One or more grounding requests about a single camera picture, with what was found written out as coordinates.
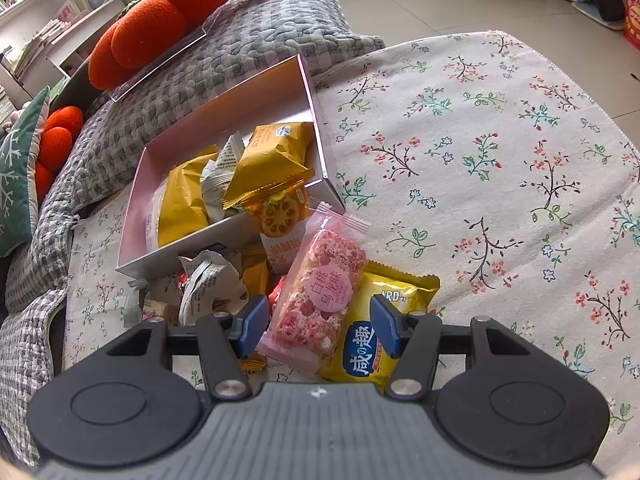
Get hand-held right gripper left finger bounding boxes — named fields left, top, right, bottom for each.
left=102, top=296, right=271, bottom=402

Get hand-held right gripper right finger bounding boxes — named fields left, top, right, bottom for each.
left=370, top=294, right=538, bottom=402

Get small orange candy packet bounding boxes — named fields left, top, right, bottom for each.
left=239, top=350, right=268, bottom=373

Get yellow cracker packet blue label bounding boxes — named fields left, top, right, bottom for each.
left=320, top=260, right=441, bottom=393

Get white snack packet red print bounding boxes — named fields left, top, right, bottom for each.
left=177, top=250, right=248, bottom=328

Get small beige snack packet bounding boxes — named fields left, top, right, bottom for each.
left=142, top=297, right=181, bottom=328

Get lotus root print packet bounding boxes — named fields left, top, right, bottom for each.
left=242, top=185, right=313, bottom=276

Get silver grey wrapper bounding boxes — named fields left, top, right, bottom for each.
left=122, top=280, right=151, bottom=326

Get pink cardboard box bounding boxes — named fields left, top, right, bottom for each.
left=115, top=54, right=346, bottom=281

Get plain yellow snack packet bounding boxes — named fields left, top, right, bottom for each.
left=157, top=152, right=221, bottom=248

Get pale pink snack packet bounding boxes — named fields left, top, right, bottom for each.
left=145, top=180, right=168, bottom=251

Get white green snack packet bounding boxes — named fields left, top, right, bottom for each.
left=200, top=132, right=246, bottom=223

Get golden yellow snack packet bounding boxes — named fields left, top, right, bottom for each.
left=222, top=122, right=316, bottom=211

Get floral tablecloth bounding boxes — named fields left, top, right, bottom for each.
left=62, top=30, right=640, bottom=461

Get small orange pumpkin cushion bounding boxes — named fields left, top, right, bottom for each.
left=32, top=105, right=85, bottom=201

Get clear acrylic board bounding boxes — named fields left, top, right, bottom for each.
left=107, top=7, right=236, bottom=103

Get green leaf print cushion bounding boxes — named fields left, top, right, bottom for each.
left=0, top=85, right=53, bottom=258

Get grey quilted pillow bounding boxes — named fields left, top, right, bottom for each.
left=0, top=0, right=388, bottom=461

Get large orange pumpkin cushion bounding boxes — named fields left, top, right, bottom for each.
left=87, top=0, right=246, bottom=91

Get white bookshelf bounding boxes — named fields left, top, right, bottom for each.
left=0, top=0, right=126, bottom=106

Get stack of magazines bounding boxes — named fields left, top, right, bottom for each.
left=10, top=20, right=71, bottom=78

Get pink books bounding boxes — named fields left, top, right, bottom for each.
left=55, top=0, right=91, bottom=26

